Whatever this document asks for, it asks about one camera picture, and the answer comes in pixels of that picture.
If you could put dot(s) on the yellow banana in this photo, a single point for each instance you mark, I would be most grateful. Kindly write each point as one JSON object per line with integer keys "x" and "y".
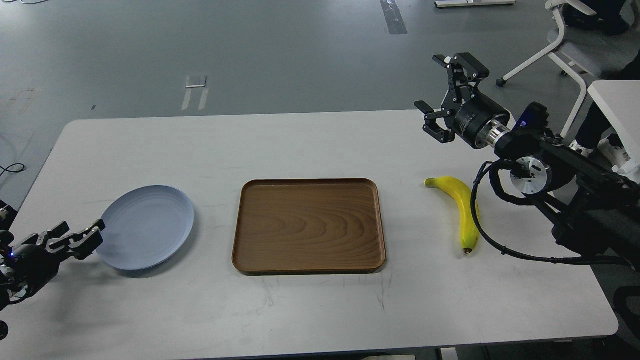
{"x": 460, "y": 193}

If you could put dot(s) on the brown wooden tray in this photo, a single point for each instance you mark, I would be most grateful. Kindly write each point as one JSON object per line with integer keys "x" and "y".
{"x": 309, "y": 226}

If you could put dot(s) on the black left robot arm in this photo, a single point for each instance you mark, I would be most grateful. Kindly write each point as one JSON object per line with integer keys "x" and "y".
{"x": 8, "y": 215}

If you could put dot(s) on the white grey office chair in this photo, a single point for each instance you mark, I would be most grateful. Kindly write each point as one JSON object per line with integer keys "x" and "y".
{"x": 580, "y": 52}

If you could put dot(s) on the white side table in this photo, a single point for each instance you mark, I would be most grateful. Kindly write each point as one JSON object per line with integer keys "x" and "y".
{"x": 619, "y": 100}

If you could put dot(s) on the light blue round plate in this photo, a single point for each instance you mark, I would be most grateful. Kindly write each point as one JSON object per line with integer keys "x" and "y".
{"x": 145, "y": 227}

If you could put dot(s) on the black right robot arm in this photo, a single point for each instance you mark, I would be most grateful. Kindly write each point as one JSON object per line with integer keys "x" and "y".
{"x": 594, "y": 212}

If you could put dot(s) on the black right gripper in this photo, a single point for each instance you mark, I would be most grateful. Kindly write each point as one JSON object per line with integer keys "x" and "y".
{"x": 471, "y": 109}

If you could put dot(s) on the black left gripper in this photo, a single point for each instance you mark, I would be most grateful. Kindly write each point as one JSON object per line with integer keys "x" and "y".
{"x": 30, "y": 267}

